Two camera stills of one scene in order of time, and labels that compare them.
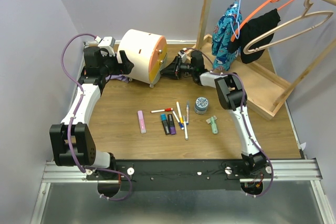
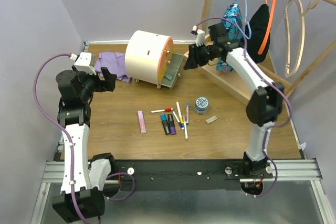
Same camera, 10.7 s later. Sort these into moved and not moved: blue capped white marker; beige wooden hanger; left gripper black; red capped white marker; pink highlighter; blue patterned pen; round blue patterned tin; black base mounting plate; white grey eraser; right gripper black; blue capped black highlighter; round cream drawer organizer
Moved: beige wooden hanger; right gripper black; left gripper black; round cream drawer organizer
Not moved: blue capped white marker; round blue patterned tin; blue capped black highlighter; black base mounting plate; blue patterned pen; pink highlighter; red capped white marker; white grey eraser
